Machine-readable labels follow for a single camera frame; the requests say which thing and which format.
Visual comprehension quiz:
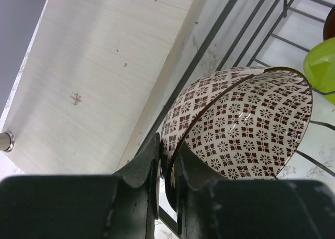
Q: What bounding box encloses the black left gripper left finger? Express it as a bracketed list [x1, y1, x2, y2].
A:
[1, 134, 160, 238]

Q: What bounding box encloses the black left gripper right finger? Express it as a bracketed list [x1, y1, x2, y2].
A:
[175, 144, 334, 238]

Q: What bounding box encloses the red patterned white bowl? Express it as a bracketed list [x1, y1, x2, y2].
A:
[161, 66, 312, 207]

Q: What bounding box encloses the lime green plate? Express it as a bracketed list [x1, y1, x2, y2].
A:
[304, 37, 334, 104]

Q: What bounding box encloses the dark red patterned bowl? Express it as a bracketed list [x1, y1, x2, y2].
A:
[323, 7, 335, 40]

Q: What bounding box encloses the white side shelf table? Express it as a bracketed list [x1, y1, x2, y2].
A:
[2, 0, 199, 175]

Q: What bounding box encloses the black wire dish rack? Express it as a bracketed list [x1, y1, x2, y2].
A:
[136, 0, 335, 236]

